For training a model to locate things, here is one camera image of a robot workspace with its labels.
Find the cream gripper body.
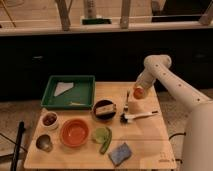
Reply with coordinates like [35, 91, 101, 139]
[133, 81, 154, 99]

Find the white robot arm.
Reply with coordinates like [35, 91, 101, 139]
[133, 55, 213, 171]

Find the green plastic tray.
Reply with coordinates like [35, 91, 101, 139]
[41, 75, 95, 110]

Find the yellow strip in tray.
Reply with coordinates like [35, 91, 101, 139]
[69, 102, 86, 106]

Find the metal fork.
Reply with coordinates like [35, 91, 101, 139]
[123, 90, 130, 113]

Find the dark bowl with sponge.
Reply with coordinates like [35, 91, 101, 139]
[92, 100, 117, 121]

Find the green cucumber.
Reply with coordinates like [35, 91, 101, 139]
[99, 127, 112, 155]

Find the green lime half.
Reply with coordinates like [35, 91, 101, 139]
[92, 127, 108, 144]

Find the blue sponge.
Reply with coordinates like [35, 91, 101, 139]
[108, 143, 132, 166]

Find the orange plastic bowl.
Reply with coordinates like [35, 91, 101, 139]
[60, 119, 89, 148]

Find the white bowl with dark food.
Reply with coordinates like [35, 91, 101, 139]
[42, 111, 59, 130]

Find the small metal cup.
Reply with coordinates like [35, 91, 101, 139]
[36, 134, 53, 152]

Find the black pole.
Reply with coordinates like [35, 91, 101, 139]
[10, 121, 25, 171]

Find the white handled dish brush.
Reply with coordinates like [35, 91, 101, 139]
[120, 111, 158, 123]

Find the black cable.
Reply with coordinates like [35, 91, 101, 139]
[169, 131, 186, 142]

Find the green base wooden post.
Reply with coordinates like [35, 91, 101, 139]
[82, 0, 111, 25]

